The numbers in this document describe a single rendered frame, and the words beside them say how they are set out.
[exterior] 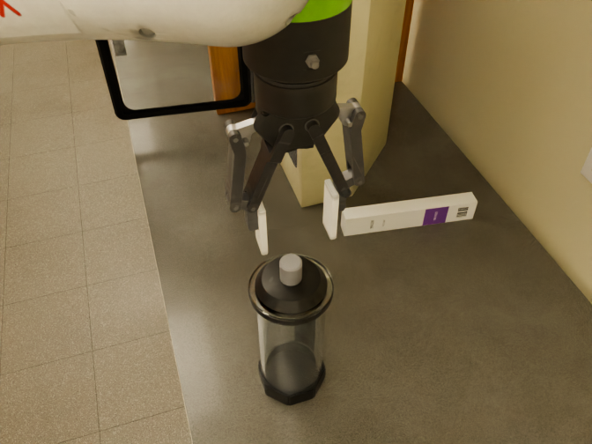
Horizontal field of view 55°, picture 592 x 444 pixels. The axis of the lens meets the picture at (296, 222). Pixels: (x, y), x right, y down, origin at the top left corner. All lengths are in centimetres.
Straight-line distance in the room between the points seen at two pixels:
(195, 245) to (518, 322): 59
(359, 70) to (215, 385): 56
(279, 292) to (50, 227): 200
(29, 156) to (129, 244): 83
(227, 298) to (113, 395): 110
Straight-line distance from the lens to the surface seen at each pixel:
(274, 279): 71
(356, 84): 101
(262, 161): 57
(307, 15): 45
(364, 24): 96
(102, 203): 266
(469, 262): 109
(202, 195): 119
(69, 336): 222
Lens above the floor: 173
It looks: 45 degrees down
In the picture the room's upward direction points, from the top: straight up
